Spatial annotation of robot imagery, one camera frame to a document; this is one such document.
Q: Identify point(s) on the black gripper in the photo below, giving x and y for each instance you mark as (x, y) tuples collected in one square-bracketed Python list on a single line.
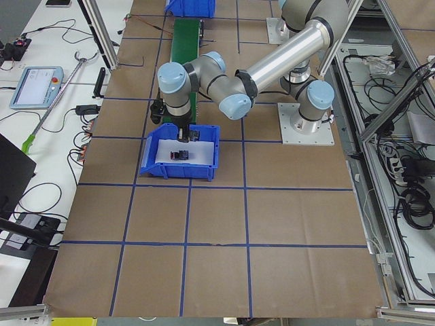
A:
[(182, 121)]

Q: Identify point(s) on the red push button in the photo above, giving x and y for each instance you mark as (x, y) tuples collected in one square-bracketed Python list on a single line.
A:
[(180, 155)]

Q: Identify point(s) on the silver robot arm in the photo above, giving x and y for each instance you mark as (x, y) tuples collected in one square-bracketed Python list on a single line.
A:
[(235, 96), (307, 98)]

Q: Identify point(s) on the left blue plastic bin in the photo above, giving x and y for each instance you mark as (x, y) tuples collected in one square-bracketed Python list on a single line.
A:
[(169, 131)]

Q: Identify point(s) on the blue plastic bin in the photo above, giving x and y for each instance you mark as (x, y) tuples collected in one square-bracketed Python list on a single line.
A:
[(169, 131), (191, 8)]

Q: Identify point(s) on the white foam pad left bin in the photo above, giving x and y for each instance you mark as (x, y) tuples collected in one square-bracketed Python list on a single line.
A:
[(200, 152)]

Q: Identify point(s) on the green conveyor belt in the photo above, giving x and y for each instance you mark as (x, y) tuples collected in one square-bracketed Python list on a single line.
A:
[(176, 81)]

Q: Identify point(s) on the black power adapter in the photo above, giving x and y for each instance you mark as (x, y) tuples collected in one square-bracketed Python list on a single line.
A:
[(87, 109)]

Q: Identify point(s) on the right blue plastic bin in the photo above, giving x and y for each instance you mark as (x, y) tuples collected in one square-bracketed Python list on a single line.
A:
[(191, 8)]

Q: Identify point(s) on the teach pendant tablet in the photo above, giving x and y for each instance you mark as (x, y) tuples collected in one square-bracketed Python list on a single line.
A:
[(37, 88)]

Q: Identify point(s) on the black laptop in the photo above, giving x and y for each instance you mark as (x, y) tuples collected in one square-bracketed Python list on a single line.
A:
[(17, 169)]

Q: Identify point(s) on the aluminium frame post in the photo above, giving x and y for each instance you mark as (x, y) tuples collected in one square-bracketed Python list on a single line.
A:
[(99, 32)]

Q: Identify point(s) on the green handled reacher grabber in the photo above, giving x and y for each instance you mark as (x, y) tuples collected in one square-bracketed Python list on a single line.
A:
[(28, 143)]

